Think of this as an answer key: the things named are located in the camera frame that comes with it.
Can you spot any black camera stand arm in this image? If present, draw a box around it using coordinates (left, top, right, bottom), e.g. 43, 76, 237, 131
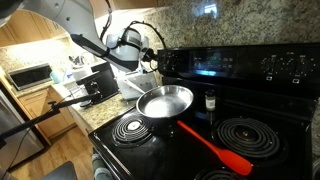
0, 92, 101, 149

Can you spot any black bar camera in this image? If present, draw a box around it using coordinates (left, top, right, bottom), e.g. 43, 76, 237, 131
75, 70, 103, 105

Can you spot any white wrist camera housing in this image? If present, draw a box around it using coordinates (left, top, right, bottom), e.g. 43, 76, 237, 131
134, 62, 148, 76

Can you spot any small coil burner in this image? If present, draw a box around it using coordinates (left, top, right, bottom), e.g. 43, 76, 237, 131
111, 116, 153, 145

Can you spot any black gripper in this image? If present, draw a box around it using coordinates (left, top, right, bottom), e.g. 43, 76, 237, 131
142, 47, 165, 66

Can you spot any black electric stove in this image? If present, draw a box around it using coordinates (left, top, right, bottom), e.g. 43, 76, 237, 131
88, 42, 320, 180

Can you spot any stainless steel refrigerator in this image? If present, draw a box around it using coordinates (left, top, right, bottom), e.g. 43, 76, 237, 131
0, 89, 45, 174

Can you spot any black stove knob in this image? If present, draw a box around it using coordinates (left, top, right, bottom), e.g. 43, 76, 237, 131
166, 54, 179, 69
260, 54, 280, 77
289, 55, 314, 80

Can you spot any small spice jar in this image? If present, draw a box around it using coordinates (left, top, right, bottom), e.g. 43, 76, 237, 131
204, 89, 217, 112

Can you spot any white toaster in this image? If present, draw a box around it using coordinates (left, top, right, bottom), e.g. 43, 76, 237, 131
116, 68, 158, 101

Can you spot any wooden base cabinet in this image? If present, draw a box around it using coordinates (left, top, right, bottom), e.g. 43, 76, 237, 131
18, 87, 78, 139

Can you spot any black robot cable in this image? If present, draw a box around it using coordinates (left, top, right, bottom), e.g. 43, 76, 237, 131
99, 0, 167, 72

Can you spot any grey dish towel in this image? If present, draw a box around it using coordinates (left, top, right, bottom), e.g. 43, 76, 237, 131
91, 153, 114, 180

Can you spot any white utensil crock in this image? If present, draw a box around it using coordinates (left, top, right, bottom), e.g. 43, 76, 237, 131
71, 65, 93, 82

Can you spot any metal utensils bundle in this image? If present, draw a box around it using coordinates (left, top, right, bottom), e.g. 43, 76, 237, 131
68, 54, 88, 68

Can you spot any dark grey chair seat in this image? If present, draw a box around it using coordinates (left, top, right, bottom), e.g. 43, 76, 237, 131
41, 161, 78, 180

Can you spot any red silicone spatula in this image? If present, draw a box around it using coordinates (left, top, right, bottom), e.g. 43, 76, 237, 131
176, 119, 254, 177

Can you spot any large coil burner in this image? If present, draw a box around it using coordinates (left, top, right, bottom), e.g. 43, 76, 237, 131
215, 117, 281, 158

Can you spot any stainless steel frying pan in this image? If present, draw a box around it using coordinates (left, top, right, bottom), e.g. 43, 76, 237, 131
123, 78, 195, 120

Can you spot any teal cup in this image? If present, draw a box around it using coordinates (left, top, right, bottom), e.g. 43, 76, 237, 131
49, 71, 62, 85

